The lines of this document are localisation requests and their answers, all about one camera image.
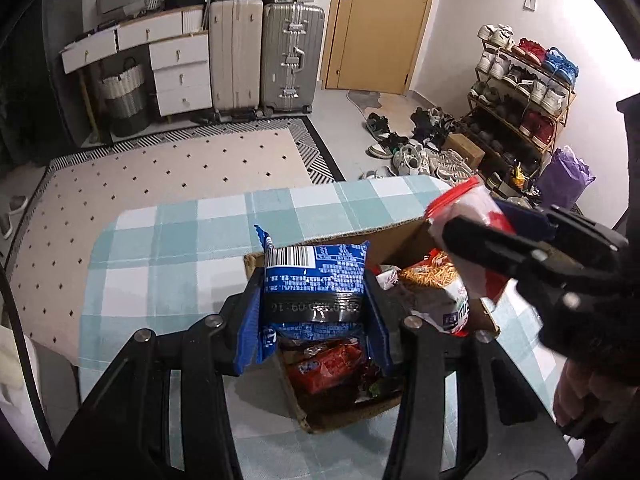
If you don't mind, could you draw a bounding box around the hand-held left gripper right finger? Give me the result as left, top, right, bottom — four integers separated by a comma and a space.
362, 267, 581, 480

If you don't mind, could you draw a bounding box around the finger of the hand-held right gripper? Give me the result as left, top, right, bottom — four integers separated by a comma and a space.
495, 199, 630, 266
441, 214, 561, 286

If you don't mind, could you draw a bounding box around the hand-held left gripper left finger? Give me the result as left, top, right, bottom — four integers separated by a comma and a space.
47, 265, 266, 480

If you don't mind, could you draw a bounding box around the red white snack packet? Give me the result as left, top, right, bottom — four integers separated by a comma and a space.
424, 176, 517, 306

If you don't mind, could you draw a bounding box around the large red snack bag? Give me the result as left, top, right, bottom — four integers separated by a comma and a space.
287, 341, 368, 395

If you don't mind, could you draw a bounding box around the white snack bag fries print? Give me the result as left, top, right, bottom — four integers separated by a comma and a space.
397, 249, 472, 337

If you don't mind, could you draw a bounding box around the blue snack packet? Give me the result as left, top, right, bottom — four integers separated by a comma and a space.
254, 225, 373, 356

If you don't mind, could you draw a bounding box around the person's right hand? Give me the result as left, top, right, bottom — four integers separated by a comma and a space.
552, 357, 616, 428

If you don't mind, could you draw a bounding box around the purple bag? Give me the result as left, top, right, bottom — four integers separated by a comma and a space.
537, 145, 596, 211

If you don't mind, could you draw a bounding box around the small brown cardboard box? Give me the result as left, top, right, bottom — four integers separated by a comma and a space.
442, 132, 486, 171

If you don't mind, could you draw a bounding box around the pile of loose shoes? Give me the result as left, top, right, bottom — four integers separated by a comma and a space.
362, 107, 476, 186

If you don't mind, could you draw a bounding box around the shoe rack with shoes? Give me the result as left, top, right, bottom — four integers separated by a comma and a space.
470, 22, 581, 161

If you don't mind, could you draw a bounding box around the teal checked tablecloth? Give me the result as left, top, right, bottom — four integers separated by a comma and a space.
80, 175, 576, 480

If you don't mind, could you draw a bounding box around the grey floor mat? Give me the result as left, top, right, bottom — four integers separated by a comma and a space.
347, 89, 386, 116

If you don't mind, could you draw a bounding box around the beige dotted rug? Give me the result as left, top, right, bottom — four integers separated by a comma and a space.
10, 115, 346, 356

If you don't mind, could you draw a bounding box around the wooden door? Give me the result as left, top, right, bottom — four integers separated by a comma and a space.
320, 0, 441, 96

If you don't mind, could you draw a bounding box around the silver suitcase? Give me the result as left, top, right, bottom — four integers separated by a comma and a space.
260, 2, 326, 115

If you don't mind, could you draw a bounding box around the woven laundry basket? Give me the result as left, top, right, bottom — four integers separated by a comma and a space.
96, 57, 151, 138

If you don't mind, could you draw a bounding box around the white drawer desk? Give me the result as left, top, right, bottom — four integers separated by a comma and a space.
60, 5, 213, 118

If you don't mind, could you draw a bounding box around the beige suitcase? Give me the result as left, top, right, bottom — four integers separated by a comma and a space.
207, 0, 265, 116

